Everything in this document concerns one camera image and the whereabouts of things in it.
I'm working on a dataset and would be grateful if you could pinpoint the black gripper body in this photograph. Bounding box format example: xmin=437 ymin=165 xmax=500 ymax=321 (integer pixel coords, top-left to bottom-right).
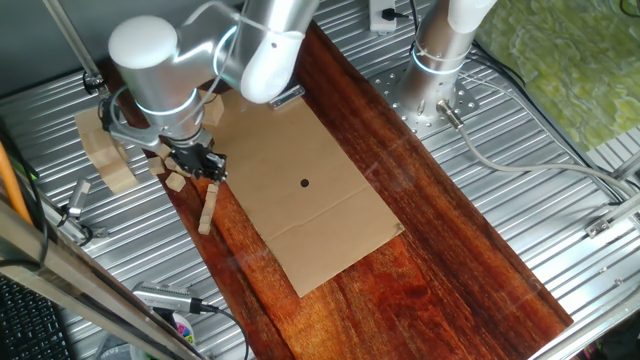
xmin=167 ymin=139 xmax=229 ymax=177

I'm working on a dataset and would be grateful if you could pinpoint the large wooden block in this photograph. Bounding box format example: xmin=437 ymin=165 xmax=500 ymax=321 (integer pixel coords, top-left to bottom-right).
xmin=79 ymin=128 xmax=121 ymax=157
xmin=88 ymin=145 xmax=130 ymax=172
xmin=74 ymin=107 xmax=112 ymax=140
xmin=199 ymin=93 xmax=226 ymax=128
xmin=97 ymin=162 xmax=140 ymax=195

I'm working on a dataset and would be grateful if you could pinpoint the brown cardboard sheet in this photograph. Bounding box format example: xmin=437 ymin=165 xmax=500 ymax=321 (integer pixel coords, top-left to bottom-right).
xmin=199 ymin=89 xmax=405 ymax=299

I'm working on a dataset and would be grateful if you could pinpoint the black wrist-mounted device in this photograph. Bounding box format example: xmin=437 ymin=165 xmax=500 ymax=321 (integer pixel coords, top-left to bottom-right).
xmin=97 ymin=97 xmax=119 ymax=134

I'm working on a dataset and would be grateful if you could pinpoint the orange box red button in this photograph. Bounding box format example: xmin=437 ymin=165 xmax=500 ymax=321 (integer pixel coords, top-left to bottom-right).
xmin=268 ymin=84 xmax=306 ymax=110

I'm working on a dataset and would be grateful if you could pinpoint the metal stand pole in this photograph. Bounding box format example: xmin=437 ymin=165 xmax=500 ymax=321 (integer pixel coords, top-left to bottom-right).
xmin=42 ymin=0 xmax=109 ymax=96

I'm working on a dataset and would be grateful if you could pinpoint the orange pole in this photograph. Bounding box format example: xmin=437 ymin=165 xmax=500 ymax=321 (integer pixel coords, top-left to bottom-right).
xmin=0 ymin=139 xmax=34 ymax=226

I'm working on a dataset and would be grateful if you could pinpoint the red-brown wooden board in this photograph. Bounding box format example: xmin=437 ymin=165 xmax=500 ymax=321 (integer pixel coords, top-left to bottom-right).
xmin=97 ymin=19 xmax=575 ymax=360

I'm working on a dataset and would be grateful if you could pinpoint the white power strip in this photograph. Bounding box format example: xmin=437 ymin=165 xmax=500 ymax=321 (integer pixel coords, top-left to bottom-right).
xmin=368 ymin=0 xmax=399 ymax=36

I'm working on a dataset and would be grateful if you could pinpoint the black keyboard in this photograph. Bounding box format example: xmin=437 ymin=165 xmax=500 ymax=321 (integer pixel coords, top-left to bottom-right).
xmin=0 ymin=274 xmax=76 ymax=360

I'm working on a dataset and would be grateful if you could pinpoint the black power plug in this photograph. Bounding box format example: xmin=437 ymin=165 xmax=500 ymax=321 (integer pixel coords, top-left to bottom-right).
xmin=380 ymin=7 xmax=411 ymax=22

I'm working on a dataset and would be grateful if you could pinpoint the aluminium robot mounting plate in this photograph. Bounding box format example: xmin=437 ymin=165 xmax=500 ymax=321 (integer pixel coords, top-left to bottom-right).
xmin=369 ymin=62 xmax=481 ymax=140

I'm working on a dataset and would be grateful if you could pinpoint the aluminium profile bar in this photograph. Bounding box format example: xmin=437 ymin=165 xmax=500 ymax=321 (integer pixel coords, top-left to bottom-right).
xmin=584 ymin=149 xmax=640 ymax=239

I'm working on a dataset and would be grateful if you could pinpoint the silver wrist bracket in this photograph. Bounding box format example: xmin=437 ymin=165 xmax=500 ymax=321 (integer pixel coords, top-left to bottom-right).
xmin=107 ymin=122 xmax=166 ymax=154

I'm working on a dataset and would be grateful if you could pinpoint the silver camera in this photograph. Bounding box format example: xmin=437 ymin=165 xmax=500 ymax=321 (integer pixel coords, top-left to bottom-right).
xmin=131 ymin=281 xmax=204 ymax=315
xmin=64 ymin=178 xmax=94 ymax=219

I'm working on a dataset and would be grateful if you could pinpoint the black camera cable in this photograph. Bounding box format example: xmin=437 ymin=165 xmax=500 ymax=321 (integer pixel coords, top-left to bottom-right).
xmin=189 ymin=298 xmax=250 ymax=360

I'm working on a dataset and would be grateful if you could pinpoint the metal frame bar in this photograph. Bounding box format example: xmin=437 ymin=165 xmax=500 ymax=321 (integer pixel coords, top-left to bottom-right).
xmin=0 ymin=197 xmax=206 ymax=360

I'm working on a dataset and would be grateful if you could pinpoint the gray cable with metal connector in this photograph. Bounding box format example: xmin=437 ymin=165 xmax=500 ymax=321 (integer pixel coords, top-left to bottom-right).
xmin=435 ymin=98 xmax=640 ymax=199

